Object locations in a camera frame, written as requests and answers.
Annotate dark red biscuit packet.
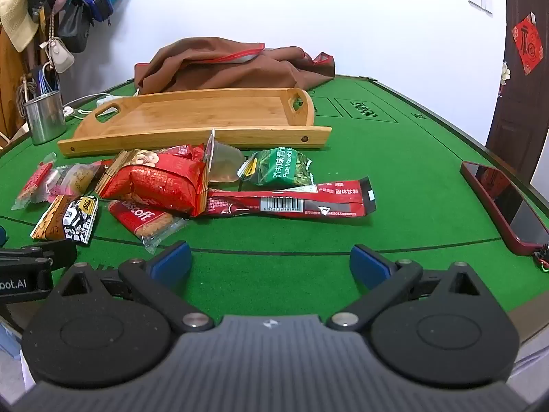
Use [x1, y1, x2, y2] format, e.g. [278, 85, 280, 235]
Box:
[161, 145, 206, 161]

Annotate red nut snack packet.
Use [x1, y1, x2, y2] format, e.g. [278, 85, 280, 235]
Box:
[95, 148, 211, 218]

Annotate orange coat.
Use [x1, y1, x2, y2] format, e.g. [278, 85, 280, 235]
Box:
[0, 21, 31, 138]

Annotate pink candy packet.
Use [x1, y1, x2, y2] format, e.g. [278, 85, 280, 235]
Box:
[45, 163, 101, 202]

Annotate black handbag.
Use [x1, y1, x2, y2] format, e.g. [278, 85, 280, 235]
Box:
[58, 0, 93, 52]

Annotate red caramel biscuit packet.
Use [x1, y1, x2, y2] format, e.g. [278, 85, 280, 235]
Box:
[108, 197, 189, 254]

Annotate clear jelly cup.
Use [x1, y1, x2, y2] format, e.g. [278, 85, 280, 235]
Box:
[205, 129, 244, 185]

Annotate blue wire hangers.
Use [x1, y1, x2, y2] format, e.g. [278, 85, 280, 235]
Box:
[38, 62, 61, 95]

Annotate small red cracker packet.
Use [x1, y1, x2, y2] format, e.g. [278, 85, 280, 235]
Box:
[12, 152, 58, 212]

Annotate wooden bamboo tray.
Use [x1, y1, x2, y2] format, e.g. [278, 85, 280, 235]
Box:
[57, 87, 333, 158]

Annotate brown cloth with red trim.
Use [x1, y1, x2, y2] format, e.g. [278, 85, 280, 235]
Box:
[134, 38, 336, 95]

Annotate white charger cable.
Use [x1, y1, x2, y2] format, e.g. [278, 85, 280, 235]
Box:
[63, 93, 108, 109]

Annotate long red drink stick packet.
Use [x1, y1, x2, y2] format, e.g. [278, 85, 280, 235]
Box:
[199, 177, 378, 220]

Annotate black and white peanut packet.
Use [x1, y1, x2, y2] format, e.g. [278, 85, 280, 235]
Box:
[30, 194, 99, 245]

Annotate red diamond door decoration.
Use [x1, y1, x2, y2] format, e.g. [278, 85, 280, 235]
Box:
[512, 14, 545, 76]

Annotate white charger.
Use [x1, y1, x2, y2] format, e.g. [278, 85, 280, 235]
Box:
[96, 95, 120, 116]

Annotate metal cup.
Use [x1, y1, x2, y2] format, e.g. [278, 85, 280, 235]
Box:
[23, 90, 67, 146]

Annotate green peas packet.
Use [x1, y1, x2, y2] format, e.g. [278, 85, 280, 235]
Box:
[237, 147, 315, 190]

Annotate beige rope bundle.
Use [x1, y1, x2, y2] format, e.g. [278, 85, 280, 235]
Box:
[17, 75, 37, 116]

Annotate phone in red case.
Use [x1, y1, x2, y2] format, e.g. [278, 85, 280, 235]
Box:
[460, 161, 549, 256]

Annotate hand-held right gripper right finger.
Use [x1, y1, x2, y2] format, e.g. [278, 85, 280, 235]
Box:
[326, 244, 494, 333]

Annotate dark brown door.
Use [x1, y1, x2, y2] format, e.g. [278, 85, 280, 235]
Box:
[484, 0, 549, 190]

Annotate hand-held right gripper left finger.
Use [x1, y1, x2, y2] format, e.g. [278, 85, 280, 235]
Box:
[51, 241, 215, 333]

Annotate blue and black bag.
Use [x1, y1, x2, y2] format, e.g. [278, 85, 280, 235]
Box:
[77, 0, 114, 24]

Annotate small white purse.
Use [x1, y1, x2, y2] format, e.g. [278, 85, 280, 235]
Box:
[40, 38, 74, 73]

